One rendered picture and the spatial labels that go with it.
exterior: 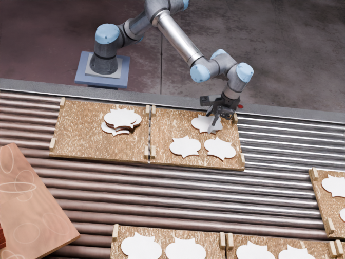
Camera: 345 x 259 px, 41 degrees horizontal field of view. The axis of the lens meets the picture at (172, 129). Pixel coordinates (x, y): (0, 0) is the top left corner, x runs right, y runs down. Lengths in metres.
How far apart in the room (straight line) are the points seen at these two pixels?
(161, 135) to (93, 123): 0.31
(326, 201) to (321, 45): 3.12
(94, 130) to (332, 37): 3.59
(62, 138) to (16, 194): 0.42
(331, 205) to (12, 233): 1.25
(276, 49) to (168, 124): 2.71
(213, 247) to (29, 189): 0.69
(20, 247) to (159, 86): 2.52
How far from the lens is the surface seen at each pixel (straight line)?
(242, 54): 4.48
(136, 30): 2.39
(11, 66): 4.04
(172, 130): 2.10
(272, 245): 1.82
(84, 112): 2.15
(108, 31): 2.39
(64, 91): 2.30
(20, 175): 1.77
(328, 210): 2.02
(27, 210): 1.67
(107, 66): 2.45
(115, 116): 2.07
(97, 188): 1.88
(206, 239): 1.76
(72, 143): 2.01
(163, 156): 1.98
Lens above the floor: 2.37
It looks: 43 degrees down
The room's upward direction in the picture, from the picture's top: 11 degrees clockwise
